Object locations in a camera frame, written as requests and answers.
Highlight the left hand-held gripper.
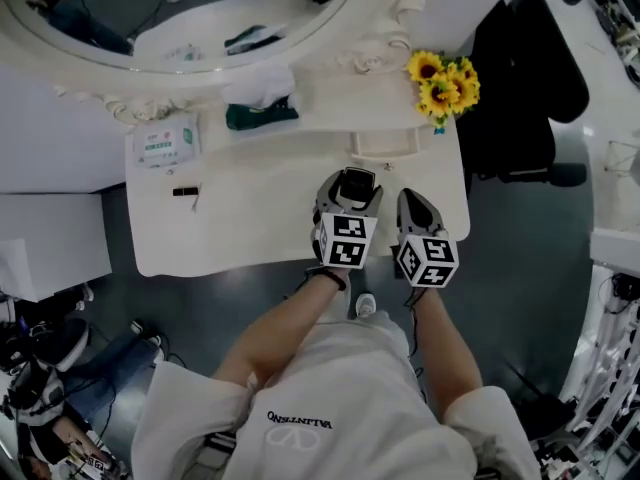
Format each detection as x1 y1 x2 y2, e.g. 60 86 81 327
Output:
312 166 385 270

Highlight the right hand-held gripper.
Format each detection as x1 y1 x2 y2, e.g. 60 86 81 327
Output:
395 187 460 288

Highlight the person's left forearm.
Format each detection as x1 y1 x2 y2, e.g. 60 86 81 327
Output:
212 266 351 394

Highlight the person's right forearm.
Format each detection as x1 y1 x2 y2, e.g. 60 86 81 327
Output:
408 285 484 425

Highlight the white vanity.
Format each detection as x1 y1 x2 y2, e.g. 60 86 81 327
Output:
123 70 472 279

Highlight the white shoe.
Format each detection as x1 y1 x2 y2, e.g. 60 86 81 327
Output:
354 292 378 319

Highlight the white printed t-shirt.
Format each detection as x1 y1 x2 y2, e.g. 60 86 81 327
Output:
130 309 544 480

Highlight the yellow sunflower bouquet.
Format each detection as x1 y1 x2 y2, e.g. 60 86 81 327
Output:
405 49 482 132

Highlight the black chair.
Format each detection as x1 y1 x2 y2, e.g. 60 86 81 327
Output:
455 0 592 190

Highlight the white metal rack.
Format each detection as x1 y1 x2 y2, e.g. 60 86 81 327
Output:
558 260 640 472

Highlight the white wet wipes packet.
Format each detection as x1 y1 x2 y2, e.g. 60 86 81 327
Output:
130 113 202 170

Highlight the ornate white oval mirror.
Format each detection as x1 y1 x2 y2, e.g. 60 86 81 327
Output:
0 0 441 125

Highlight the white side cabinet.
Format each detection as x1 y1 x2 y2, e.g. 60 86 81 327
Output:
0 65 127 303

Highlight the black wrist bracelet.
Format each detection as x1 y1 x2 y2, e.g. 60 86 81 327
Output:
305 266 349 292

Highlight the thin black cable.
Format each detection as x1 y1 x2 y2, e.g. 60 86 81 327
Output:
405 290 421 362

